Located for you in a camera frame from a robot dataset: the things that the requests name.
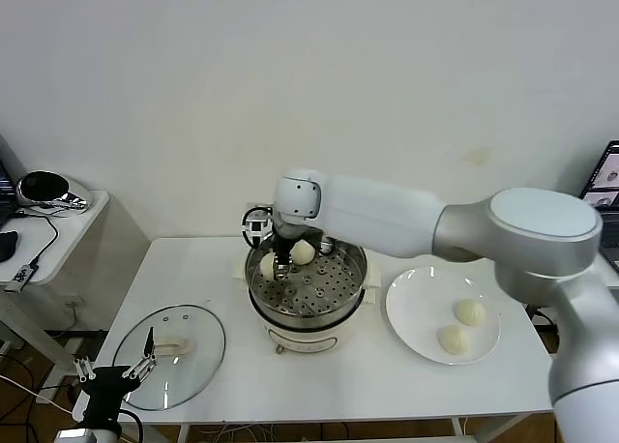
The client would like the open dark grey laptop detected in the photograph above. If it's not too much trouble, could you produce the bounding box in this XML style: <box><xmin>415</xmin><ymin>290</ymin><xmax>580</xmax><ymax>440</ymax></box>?
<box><xmin>579</xmin><ymin>141</ymin><xmax>619</xmax><ymax>273</ymax></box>
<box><xmin>0</xmin><ymin>133</ymin><xmax>24</xmax><ymax>231</ymax></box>

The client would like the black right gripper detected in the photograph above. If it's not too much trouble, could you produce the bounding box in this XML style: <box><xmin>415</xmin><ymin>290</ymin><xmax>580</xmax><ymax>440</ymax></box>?
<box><xmin>272</xmin><ymin>220</ymin><xmax>304</xmax><ymax>282</ymax></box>

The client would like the white floor cable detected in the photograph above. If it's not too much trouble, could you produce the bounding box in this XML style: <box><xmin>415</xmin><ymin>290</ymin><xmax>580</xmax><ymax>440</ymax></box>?
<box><xmin>0</xmin><ymin>374</ymin><xmax>78</xmax><ymax>418</ymax></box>

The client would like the black computer mouse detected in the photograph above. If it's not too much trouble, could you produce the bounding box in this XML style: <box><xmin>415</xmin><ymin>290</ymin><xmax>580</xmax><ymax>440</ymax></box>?
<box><xmin>0</xmin><ymin>230</ymin><xmax>21</xmax><ymax>264</ymax></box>

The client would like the chrome and black headset device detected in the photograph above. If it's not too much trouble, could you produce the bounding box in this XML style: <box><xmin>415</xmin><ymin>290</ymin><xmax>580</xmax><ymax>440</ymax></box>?
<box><xmin>16</xmin><ymin>170</ymin><xmax>94</xmax><ymax>218</ymax></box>

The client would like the glass lid with cream handle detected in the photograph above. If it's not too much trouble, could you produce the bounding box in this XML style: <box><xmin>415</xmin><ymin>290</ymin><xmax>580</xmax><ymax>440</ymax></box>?
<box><xmin>111</xmin><ymin>305</ymin><xmax>227</xmax><ymax>411</ymax></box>

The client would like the thin black desk cable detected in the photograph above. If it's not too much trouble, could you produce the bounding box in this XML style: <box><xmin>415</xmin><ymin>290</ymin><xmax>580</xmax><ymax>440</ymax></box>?
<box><xmin>14</xmin><ymin>209</ymin><xmax>62</xmax><ymax>269</ymax></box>

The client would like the white side table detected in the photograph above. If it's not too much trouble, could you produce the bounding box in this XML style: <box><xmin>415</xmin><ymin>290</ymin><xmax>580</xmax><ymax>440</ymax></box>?
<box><xmin>0</xmin><ymin>190</ymin><xmax>111</xmax><ymax>391</ymax></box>

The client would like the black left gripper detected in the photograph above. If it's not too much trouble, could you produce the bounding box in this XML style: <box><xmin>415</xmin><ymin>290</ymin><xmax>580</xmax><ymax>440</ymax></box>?
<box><xmin>73</xmin><ymin>326</ymin><xmax>159</xmax><ymax>428</ymax></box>

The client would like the white cable bundle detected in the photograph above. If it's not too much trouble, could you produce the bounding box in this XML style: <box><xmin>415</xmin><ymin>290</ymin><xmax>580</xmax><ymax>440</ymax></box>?
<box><xmin>197</xmin><ymin>423</ymin><xmax>291</xmax><ymax>443</ymax></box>

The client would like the black adapter cable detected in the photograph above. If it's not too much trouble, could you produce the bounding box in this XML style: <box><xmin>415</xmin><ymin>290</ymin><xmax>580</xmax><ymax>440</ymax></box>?
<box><xmin>525</xmin><ymin>303</ymin><xmax>562</xmax><ymax>357</ymax></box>

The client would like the white round plate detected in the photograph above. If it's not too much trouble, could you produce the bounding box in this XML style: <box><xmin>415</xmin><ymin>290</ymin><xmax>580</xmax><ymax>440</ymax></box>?
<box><xmin>385</xmin><ymin>267</ymin><xmax>501</xmax><ymax>366</ymax></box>

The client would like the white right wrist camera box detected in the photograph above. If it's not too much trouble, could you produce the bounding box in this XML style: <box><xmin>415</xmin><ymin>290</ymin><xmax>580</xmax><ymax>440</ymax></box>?
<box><xmin>241</xmin><ymin>204</ymin><xmax>273</xmax><ymax>247</ymax></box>

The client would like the grey usb hub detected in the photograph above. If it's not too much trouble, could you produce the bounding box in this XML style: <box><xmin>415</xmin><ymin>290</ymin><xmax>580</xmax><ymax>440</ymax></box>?
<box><xmin>3</xmin><ymin>263</ymin><xmax>41</xmax><ymax>295</ymax></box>

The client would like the white electric cooking pot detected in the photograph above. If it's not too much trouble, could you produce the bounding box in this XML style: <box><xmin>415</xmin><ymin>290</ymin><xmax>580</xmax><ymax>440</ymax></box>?
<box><xmin>233</xmin><ymin>261</ymin><xmax>383</xmax><ymax>358</ymax></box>

